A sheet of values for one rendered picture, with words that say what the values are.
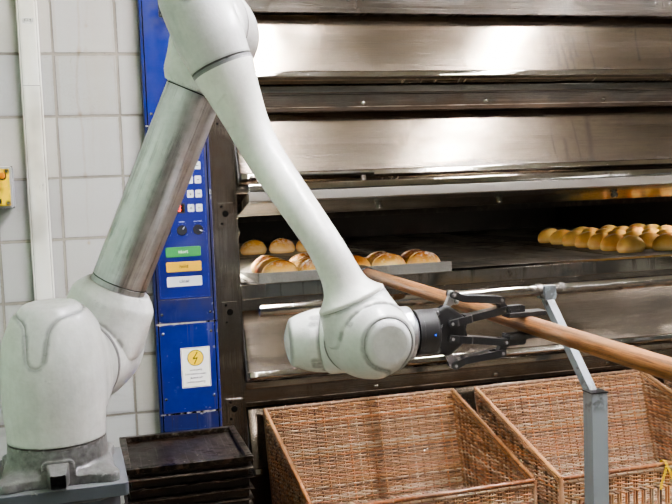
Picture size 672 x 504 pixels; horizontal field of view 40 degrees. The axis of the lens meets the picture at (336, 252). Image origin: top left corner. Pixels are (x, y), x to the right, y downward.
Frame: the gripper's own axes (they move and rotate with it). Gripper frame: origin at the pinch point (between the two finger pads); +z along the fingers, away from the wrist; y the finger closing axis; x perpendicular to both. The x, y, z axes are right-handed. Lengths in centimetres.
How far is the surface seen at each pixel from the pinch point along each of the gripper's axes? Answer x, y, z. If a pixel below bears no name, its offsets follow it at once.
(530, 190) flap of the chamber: -86, -21, 46
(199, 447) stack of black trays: -76, 37, -47
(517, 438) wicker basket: -71, 42, 33
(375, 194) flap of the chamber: -86, -21, 2
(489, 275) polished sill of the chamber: -100, 3, 40
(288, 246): -194, -1, 2
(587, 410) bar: -42, 28, 37
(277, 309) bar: -63, 3, -30
